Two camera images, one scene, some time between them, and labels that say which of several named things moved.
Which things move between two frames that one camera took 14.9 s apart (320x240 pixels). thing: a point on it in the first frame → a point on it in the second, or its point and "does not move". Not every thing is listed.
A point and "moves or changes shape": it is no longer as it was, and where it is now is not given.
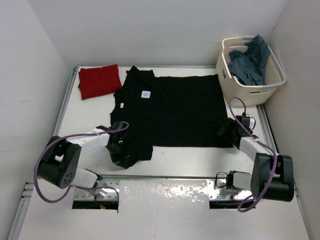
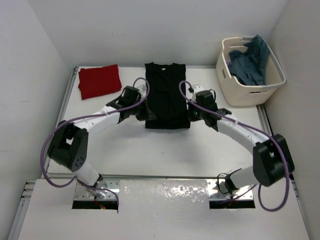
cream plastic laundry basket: x=237 y=94 does not move
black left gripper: x=119 y=149 → x=144 y=113
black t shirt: x=169 y=111 moves or changes shape
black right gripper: x=227 y=129 → x=193 y=114
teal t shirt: x=250 y=65 does not move
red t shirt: x=95 y=82 does not move
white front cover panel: x=164 y=210 does not move
